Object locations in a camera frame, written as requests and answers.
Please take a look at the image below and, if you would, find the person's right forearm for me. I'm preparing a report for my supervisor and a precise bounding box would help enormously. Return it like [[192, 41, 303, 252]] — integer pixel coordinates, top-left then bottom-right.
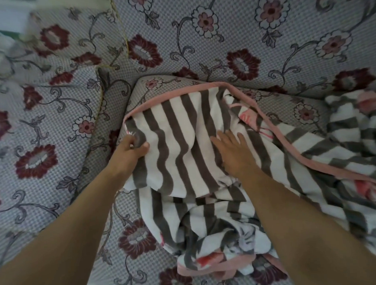
[[239, 165, 376, 285]]

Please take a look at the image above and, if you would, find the grey white striped flamingo blanket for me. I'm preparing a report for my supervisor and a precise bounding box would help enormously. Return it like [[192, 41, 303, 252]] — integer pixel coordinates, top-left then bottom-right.
[[115, 76, 376, 284]]

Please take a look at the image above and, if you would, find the person's left hand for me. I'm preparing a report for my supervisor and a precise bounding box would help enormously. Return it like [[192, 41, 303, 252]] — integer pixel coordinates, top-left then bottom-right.
[[106, 134, 152, 185]]

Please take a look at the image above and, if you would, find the person's left forearm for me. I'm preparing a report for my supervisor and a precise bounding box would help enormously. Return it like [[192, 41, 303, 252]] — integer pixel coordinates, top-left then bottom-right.
[[0, 172, 127, 285]]

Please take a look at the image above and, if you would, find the grey floral sofa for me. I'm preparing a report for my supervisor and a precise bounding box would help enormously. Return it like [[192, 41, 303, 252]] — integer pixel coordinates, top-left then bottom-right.
[[0, 0, 376, 285]]

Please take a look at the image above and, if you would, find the person's right hand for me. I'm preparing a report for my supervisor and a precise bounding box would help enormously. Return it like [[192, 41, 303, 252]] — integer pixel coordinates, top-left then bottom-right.
[[209, 128, 258, 178]]

